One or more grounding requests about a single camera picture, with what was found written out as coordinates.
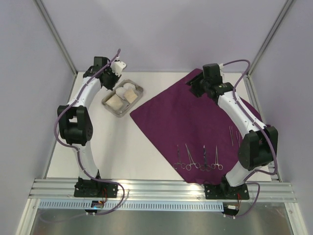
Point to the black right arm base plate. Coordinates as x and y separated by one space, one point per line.
225 192

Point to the left aluminium frame post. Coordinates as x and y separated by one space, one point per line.
54 32

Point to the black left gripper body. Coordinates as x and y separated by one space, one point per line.
112 79

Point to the steel forceps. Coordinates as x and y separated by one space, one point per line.
179 163
216 164
191 161

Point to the black handled scissors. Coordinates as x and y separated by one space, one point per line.
205 166

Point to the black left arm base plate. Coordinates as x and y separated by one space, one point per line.
89 188

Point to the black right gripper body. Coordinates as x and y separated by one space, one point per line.
195 85

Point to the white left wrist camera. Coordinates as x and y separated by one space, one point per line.
117 67

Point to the right aluminium frame post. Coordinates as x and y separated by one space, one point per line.
270 35

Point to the steel tweezers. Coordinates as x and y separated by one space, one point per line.
231 135
238 136

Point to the aluminium front frame rail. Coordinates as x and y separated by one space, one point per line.
156 190

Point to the clear packet beige gauze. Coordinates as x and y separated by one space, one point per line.
115 102
130 95

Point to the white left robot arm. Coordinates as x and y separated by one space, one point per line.
73 127

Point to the steel instrument tray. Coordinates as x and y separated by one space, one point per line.
127 106

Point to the right aluminium side rail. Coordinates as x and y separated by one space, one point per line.
253 98

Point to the purple cloth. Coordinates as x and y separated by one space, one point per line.
177 117

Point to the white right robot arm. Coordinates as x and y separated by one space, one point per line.
259 145

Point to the aluminium frame post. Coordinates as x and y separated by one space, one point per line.
54 32
270 35

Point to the white gauze pad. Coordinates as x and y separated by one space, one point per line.
120 92
129 86

